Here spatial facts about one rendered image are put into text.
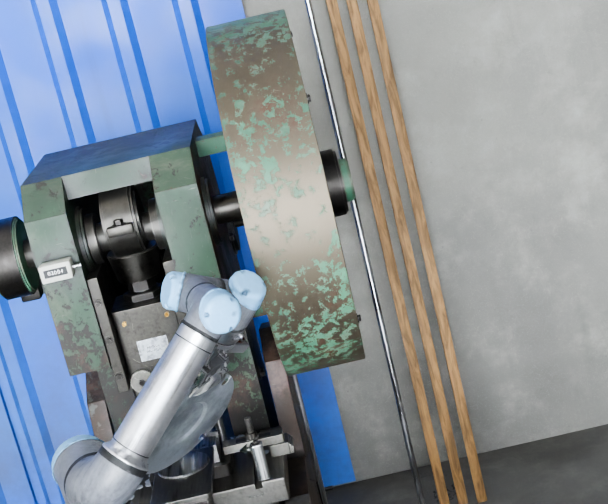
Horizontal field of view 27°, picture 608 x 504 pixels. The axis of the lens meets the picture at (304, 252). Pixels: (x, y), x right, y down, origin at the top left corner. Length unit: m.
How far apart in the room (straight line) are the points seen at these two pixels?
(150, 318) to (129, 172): 0.34
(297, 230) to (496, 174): 1.73
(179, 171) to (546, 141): 1.69
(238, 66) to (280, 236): 0.37
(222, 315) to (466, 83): 1.99
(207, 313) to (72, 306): 0.67
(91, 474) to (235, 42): 0.96
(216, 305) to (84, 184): 0.71
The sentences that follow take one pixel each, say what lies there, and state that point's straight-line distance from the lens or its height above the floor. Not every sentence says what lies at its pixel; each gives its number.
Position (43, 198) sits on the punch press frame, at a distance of 2.84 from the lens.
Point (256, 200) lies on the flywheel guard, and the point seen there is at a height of 1.42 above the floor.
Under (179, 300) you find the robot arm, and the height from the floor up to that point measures 1.31.
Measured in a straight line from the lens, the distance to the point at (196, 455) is 3.01.
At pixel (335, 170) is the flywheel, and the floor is 1.37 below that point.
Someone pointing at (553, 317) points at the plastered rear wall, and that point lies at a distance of 4.33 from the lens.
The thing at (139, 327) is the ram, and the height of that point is 1.12.
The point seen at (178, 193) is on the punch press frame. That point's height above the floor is 1.42.
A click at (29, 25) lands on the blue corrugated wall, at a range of 4.02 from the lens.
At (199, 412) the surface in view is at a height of 0.95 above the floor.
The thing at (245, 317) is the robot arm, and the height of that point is 1.23.
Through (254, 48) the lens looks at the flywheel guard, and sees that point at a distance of 2.65.
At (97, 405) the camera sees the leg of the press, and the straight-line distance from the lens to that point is 3.36.
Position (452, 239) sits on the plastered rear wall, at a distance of 4.18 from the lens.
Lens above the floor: 1.99
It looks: 16 degrees down
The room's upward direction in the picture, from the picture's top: 13 degrees counter-clockwise
